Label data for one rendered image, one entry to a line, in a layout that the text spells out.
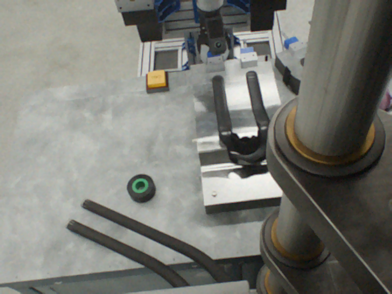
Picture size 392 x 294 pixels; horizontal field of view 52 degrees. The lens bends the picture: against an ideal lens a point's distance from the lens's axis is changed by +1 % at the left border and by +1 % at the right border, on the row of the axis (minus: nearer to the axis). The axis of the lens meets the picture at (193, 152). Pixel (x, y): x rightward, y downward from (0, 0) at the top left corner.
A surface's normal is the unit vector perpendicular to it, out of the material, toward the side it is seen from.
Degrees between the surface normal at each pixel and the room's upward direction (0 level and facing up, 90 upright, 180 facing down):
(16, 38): 0
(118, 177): 0
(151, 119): 0
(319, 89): 90
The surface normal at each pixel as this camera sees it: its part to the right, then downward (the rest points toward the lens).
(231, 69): -0.11, -0.54
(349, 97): -0.21, 0.83
